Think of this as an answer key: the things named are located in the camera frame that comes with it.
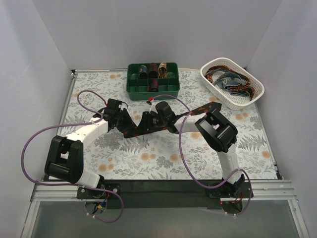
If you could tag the floral patterned table mat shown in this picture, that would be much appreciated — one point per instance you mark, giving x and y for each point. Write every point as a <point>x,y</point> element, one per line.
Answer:
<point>161,155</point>

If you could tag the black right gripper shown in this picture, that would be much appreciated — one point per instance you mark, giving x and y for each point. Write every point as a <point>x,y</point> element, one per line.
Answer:
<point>145,120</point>

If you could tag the white perforated plastic basket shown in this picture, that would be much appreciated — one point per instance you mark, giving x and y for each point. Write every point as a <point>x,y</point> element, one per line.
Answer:
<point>234,102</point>

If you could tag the gold patterned rolled tie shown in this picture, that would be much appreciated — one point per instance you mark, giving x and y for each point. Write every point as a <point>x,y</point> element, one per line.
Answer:
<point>162,70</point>

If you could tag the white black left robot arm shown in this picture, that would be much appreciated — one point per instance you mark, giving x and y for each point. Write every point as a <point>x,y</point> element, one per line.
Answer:
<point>65,159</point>

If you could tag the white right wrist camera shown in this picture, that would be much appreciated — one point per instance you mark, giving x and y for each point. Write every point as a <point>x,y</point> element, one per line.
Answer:
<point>152,104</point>

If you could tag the dark red rolled tie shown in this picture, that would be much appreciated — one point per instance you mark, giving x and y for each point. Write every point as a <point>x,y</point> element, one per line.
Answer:
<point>153,71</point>

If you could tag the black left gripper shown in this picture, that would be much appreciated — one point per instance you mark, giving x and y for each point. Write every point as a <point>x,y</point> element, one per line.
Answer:
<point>121,120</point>

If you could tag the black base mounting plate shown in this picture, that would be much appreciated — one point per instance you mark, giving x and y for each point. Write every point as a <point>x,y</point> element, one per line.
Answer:
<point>172,193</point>

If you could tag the green compartment organizer tray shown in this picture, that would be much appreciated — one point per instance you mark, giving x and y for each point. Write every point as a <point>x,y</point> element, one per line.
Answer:
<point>137,89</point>

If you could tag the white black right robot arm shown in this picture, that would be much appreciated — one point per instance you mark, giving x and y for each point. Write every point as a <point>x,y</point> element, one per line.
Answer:
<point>219,133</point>

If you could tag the red navy striped rolled tie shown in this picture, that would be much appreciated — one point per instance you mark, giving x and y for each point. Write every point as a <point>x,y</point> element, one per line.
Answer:
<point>153,85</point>

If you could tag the tangled ties in basket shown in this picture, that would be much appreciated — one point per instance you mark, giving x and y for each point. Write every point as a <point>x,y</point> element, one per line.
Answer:
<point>231,81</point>

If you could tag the navy patterned rolled tie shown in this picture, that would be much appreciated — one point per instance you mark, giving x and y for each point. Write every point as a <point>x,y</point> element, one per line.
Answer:
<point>143,72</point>

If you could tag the aluminium front frame rail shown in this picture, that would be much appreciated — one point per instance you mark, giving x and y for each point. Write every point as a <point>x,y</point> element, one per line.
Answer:
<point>62,212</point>

